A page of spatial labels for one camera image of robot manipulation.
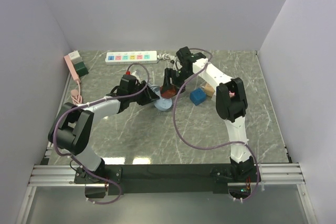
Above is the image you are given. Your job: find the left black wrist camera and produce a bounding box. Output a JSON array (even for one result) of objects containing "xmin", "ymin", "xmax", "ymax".
[{"xmin": 118, "ymin": 74, "xmax": 139, "ymax": 95}]

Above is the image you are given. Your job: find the white power strip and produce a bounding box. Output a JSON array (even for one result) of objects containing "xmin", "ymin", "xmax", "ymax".
[{"xmin": 105, "ymin": 51, "xmax": 158, "ymax": 65}]

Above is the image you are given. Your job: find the pink power strip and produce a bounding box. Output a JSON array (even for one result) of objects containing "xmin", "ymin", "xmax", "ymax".
[{"xmin": 64, "ymin": 55, "xmax": 80, "ymax": 83}]

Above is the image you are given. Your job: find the white bundled power cord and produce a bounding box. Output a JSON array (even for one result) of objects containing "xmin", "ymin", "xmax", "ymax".
[{"xmin": 156, "ymin": 52, "xmax": 177, "ymax": 61}]

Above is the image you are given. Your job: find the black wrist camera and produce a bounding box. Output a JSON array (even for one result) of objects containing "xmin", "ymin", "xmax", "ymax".
[
  {"xmin": 118, "ymin": 74, "xmax": 139, "ymax": 95},
  {"xmin": 176, "ymin": 47, "xmax": 206, "ymax": 65}
]

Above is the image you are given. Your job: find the brown wooden cube adapter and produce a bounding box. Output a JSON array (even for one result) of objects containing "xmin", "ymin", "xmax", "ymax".
[{"xmin": 160, "ymin": 86, "xmax": 177, "ymax": 99}]

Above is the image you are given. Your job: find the light blue bundled cord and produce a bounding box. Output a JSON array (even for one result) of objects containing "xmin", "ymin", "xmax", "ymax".
[{"xmin": 148, "ymin": 84, "xmax": 161, "ymax": 96}]

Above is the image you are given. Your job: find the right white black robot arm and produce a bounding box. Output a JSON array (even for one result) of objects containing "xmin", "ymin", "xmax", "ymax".
[{"xmin": 160, "ymin": 58, "xmax": 254, "ymax": 182}]

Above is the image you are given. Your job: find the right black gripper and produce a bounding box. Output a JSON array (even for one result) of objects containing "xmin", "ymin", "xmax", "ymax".
[{"xmin": 161, "ymin": 68, "xmax": 193, "ymax": 98}]

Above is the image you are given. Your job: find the dark green cube adapter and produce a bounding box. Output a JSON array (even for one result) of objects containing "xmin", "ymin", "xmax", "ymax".
[{"xmin": 74, "ymin": 61, "xmax": 89, "ymax": 77}]

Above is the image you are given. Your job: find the white cube adapter on pink strip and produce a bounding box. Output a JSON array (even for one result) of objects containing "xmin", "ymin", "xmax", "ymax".
[{"xmin": 68, "ymin": 50, "xmax": 82, "ymax": 65}]

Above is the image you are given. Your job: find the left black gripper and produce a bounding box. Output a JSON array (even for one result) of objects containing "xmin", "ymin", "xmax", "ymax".
[{"xmin": 128, "ymin": 80, "xmax": 159, "ymax": 106}]

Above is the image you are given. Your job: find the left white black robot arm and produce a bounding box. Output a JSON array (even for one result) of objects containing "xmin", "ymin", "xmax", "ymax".
[{"xmin": 48, "ymin": 80, "xmax": 160, "ymax": 183}]

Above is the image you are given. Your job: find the light blue round adapter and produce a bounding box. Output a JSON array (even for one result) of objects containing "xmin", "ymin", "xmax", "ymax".
[{"xmin": 154, "ymin": 98, "xmax": 173, "ymax": 111}]

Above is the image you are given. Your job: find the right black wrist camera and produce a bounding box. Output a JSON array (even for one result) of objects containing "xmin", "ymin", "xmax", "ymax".
[{"xmin": 176, "ymin": 47, "xmax": 206, "ymax": 65}]

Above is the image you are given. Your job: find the blue cube plug adapter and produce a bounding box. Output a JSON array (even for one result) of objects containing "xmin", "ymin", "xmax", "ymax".
[{"xmin": 190, "ymin": 88, "xmax": 206, "ymax": 106}]

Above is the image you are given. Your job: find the tan wooden cube adapter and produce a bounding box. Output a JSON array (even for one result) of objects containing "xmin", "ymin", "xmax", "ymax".
[{"xmin": 203, "ymin": 83, "xmax": 215, "ymax": 97}]

